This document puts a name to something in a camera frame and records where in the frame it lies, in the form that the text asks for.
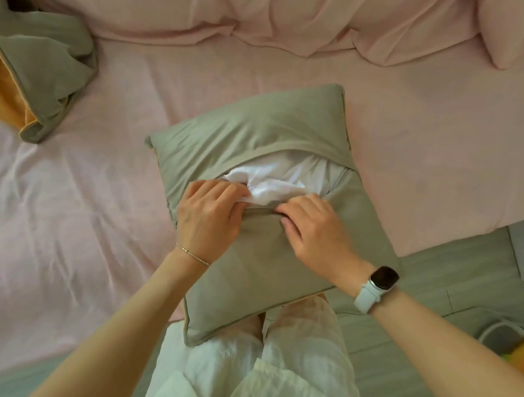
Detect grey and orange pillowcase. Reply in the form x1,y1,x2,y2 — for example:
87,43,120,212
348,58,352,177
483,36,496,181
0,0,105,149
130,71,416,362

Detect white smartwatch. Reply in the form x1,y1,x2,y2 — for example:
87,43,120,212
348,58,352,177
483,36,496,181
353,263,401,317

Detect person's left hand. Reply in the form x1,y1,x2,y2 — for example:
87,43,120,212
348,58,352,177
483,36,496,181
173,176,253,267

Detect pink ruffled duvet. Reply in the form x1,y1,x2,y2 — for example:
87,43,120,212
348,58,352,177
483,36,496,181
0,0,485,74

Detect person's right forearm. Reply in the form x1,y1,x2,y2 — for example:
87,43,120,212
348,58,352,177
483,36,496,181
362,286,524,397

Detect white pillow insert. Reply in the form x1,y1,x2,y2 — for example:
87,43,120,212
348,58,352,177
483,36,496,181
216,147,351,213

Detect person's left forearm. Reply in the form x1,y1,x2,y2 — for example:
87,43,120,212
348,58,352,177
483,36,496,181
29,238,212,397

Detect person's right hand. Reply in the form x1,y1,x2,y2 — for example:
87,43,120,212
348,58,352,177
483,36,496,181
269,190,381,301

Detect thin gold bracelet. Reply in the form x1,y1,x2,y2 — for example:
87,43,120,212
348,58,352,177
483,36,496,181
174,243,213,267

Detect pink pillow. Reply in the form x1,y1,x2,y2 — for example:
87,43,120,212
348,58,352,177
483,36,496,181
472,0,524,72

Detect person's white shorts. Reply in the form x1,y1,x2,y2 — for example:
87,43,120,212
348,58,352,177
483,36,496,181
145,285,374,397

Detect pink bed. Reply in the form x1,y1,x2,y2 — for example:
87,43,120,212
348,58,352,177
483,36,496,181
0,3,524,397

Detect white round rim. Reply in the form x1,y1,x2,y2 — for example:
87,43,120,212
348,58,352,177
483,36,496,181
477,318,524,349

